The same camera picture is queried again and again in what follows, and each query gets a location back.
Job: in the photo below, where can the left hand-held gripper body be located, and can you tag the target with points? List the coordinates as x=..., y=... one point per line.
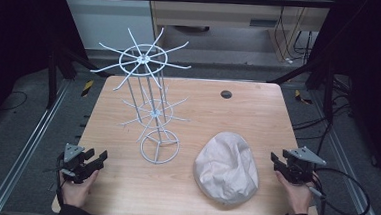
x=73, y=162

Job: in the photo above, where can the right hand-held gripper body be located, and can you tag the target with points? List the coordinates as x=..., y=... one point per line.
x=300, y=166

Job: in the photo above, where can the beige cloth hat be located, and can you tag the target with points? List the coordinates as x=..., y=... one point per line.
x=226, y=168

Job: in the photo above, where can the person's left hand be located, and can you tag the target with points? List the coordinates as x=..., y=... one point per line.
x=76, y=190

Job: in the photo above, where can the person's right hand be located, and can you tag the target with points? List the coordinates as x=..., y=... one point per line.
x=295, y=195

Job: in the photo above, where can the yellow black hazard tape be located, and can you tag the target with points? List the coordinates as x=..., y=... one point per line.
x=87, y=88
x=301, y=97

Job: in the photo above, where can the black metal stand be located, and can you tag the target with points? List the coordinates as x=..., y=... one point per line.
x=51, y=79
x=328, y=92

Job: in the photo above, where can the black curtain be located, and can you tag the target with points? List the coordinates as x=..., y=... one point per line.
x=371, y=65
x=16, y=26

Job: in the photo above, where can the white cabinet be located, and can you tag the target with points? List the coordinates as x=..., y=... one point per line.
x=107, y=22

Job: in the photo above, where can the light wooden desk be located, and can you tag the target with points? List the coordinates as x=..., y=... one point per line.
x=217, y=19

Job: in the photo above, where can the aluminium floor rail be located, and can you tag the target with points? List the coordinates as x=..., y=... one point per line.
x=25, y=147
x=350, y=184

